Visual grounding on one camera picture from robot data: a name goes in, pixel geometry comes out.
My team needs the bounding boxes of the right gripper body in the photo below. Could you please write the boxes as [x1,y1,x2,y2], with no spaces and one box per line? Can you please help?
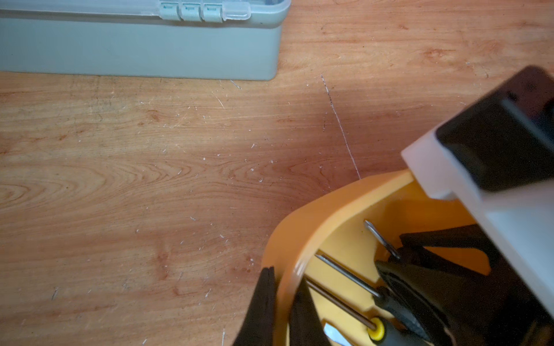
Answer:
[402,66,553,311]

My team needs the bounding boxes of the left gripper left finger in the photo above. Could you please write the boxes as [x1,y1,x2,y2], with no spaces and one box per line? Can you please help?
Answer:
[232,267,276,346]

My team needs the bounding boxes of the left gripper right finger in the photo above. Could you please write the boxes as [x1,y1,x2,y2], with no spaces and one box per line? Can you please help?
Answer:
[289,279,331,346]

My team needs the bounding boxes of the long black yellow screwdriver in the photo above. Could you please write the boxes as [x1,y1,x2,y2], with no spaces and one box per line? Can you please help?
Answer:
[315,251,436,345]

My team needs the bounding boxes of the yellow plastic tray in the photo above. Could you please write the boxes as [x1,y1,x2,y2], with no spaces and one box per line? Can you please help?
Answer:
[262,170,474,345]

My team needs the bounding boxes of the slim black screwdriver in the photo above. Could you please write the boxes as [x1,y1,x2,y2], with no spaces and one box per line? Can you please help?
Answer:
[363,219,434,269]

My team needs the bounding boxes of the grey lidded storage box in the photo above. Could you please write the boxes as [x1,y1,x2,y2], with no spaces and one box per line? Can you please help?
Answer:
[1,1,291,81]

